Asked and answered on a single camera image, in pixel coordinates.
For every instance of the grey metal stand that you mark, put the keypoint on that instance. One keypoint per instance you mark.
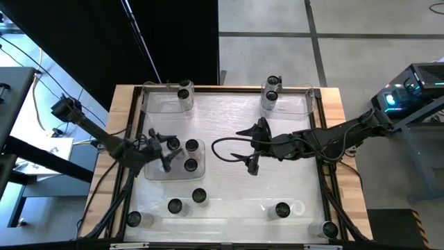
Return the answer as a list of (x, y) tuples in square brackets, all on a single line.
[(416, 156)]

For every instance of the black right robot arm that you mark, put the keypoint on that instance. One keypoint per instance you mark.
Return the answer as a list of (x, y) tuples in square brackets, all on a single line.
[(347, 133)]

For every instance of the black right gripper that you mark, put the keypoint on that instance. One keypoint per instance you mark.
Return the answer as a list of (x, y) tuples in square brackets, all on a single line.
[(284, 146)]

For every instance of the black desktop computer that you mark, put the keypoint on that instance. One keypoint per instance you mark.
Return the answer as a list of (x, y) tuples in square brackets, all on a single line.
[(426, 74)]

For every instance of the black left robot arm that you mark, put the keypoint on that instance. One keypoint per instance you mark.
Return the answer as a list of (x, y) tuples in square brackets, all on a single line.
[(100, 135)]

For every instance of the white printed box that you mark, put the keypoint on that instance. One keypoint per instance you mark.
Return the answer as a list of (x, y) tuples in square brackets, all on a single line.
[(59, 147)]

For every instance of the black desk leg frame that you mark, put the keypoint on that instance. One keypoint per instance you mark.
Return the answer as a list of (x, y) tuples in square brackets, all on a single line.
[(52, 161)]

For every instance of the grey camera bracket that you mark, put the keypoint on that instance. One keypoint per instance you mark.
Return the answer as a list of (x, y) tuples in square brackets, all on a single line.
[(226, 246)]

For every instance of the grey stand foot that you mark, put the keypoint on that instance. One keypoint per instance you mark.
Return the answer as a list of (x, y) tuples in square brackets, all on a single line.
[(223, 78)]

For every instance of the white label strip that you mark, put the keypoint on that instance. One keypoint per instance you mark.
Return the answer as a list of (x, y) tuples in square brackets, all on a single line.
[(128, 246), (322, 247)]

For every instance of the red band Celsius can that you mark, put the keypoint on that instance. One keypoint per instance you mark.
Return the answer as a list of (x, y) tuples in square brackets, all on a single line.
[(173, 143), (175, 206)]

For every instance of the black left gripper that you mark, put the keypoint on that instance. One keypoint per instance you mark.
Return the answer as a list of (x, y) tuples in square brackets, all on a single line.
[(149, 152)]

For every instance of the black aluminium table frame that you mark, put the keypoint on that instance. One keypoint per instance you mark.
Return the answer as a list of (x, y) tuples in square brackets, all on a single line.
[(204, 89)]

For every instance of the dark grey desk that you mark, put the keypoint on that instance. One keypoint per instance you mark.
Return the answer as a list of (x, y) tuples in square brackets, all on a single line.
[(14, 97)]

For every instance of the clear plastic bin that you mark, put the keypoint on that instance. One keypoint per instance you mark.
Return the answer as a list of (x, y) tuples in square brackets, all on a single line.
[(159, 104), (156, 175), (295, 107)]

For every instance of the thin metal pole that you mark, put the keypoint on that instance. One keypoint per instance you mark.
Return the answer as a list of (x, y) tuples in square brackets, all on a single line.
[(139, 36)]

